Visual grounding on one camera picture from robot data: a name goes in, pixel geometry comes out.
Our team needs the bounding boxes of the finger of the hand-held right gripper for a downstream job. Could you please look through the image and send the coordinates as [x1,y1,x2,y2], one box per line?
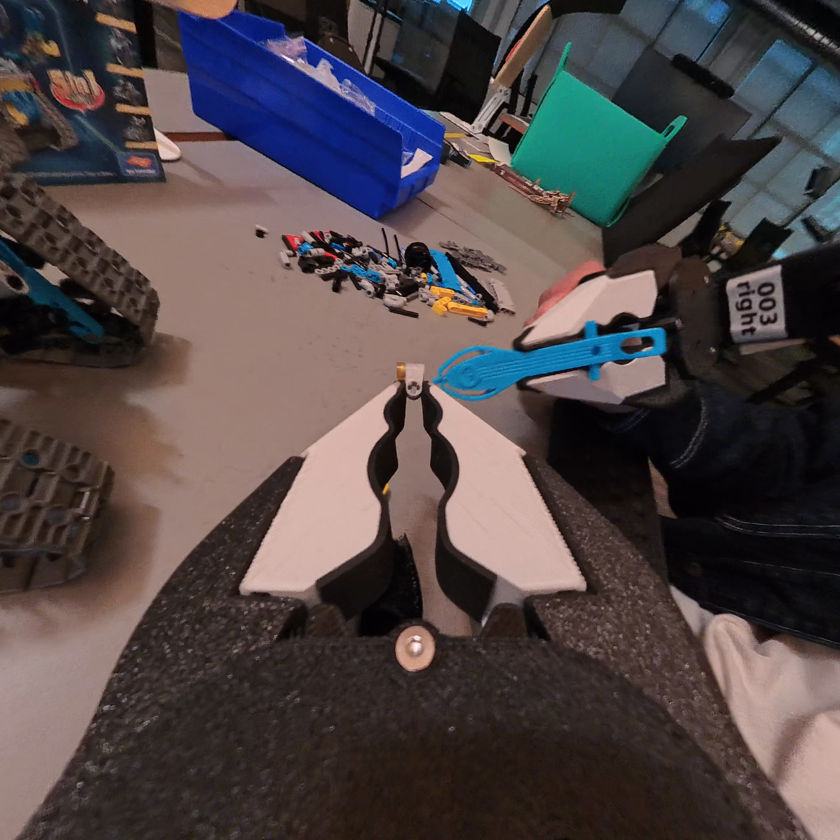
[523,268,665,350]
[520,355,670,408]

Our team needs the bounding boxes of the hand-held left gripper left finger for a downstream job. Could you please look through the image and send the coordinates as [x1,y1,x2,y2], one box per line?
[241,385,403,602]

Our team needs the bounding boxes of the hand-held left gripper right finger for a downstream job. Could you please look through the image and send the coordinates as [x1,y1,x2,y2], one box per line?
[424,388,589,619]

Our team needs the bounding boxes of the light blue brick separator tool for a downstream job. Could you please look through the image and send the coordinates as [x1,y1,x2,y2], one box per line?
[436,325,668,399]

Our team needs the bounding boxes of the blue tracked toy robot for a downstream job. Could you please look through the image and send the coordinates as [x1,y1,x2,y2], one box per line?
[0,125,161,594]

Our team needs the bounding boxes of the person's right forearm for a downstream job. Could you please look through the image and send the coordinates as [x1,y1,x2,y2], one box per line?
[617,381,840,647]

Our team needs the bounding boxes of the person's right hand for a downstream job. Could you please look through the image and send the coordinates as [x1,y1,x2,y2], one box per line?
[531,259,609,311]

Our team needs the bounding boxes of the black dimpled mat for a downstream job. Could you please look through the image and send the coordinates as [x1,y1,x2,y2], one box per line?
[545,394,673,568]

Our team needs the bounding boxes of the brown tangled small parts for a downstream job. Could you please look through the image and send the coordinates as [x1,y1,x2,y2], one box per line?
[497,171,576,217]

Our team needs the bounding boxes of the pile of small brick pieces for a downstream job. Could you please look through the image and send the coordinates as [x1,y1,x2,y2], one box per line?
[256,226,519,322]

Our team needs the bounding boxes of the person's white shirt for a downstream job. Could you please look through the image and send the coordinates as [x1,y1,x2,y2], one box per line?
[670,584,840,840]

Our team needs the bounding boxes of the blue plastic bin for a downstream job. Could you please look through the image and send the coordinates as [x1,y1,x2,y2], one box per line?
[178,7,447,220]

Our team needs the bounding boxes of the blue toy kit booklet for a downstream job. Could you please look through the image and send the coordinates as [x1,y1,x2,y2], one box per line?
[0,0,168,185]

